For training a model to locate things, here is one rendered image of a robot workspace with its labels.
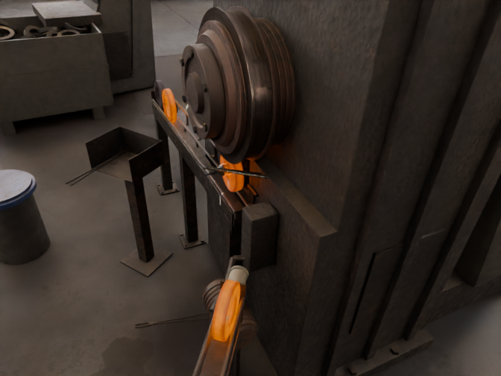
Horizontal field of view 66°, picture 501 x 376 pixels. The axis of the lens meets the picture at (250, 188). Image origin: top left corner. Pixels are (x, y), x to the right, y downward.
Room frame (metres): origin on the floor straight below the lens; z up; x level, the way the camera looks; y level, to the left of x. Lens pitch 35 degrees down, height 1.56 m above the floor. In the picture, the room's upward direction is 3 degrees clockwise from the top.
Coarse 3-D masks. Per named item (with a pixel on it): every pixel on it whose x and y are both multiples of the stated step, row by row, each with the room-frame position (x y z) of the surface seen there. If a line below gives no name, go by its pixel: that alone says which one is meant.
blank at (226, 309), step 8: (224, 288) 0.65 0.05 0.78; (232, 288) 0.65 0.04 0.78; (224, 296) 0.62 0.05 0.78; (232, 296) 0.63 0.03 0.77; (216, 304) 0.61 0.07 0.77; (224, 304) 0.61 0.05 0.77; (232, 304) 0.67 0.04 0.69; (216, 312) 0.59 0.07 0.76; (224, 312) 0.59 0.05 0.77; (232, 312) 0.66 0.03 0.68; (216, 320) 0.58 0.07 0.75; (224, 320) 0.58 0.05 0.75; (232, 320) 0.63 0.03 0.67; (216, 328) 0.57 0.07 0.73; (224, 328) 0.57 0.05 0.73; (232, 328) 0.63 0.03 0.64; (216, 336) 0.57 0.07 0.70; (224, 336) 0.57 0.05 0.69
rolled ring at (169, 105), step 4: (164, 92) 1.98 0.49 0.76; (168, 92) 1.95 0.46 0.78; (164, 96) 2.01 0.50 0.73; (168, 96) 1.92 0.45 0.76; (172, 96) 1.93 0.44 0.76; (164, 100) 2.02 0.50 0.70; (168, 100) 1.91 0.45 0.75; (172, 100) 1.92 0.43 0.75; (164, 104) 2.02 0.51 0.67; (168, 104) 1.91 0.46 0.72; (172, 104) 1.90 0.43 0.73; (164, 108) 2.02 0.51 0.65; (168, 108) 2.02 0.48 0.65; (172, 108) 1.89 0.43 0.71; (176, 108) 1.91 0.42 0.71; (168, 112) 2.00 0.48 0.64; (172, 112) 1.89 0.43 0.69; (176, 112) 1.90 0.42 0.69; (168, 116) 1.96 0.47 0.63; (172, 116) 1.89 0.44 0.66; (176, 116) 1.90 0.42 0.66; (172, 120) 1.91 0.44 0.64; (176, 120) 1.92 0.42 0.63
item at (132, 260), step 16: (96, 144) 1.52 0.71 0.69; (112, 144) 1.59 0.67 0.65; (128, 144) 1.62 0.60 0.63; (144, 144) 1.57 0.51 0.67; (160, 144) 1.51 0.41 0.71; (96, 160) 1.50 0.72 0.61; (112, 160) 1.54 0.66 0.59; (128, 160) 1.54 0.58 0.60; (144, 160) 1.42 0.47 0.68; (160, 160) 1.50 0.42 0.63; (128, 176) 1.39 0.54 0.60; (144, 176) 1.40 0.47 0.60; (128, 192) 1.47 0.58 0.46; (144, 192) 1.49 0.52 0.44; (144, 208) 1.48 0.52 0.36; (144, 224) 1.46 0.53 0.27; (144, 240) 1.45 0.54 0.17; (128, 256) 1.49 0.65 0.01; (144, 256) 1.45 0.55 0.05; (160, 256) 1.50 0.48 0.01; (144, 272) 1.37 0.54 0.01
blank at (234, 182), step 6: (222, 162) 1.20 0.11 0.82; (228, 162) 1.15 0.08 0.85; (234, 168) 1.11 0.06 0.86; (240, 168) 1.11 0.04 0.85; (234, 174) 1.10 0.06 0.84; (228, 180) 1.15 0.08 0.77; (234, 180) 1.10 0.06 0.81; (240, 180) 1.10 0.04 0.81; (228, 186) 1.15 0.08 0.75; (234, 186) 1.10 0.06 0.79; (240, 186) 1.10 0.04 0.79
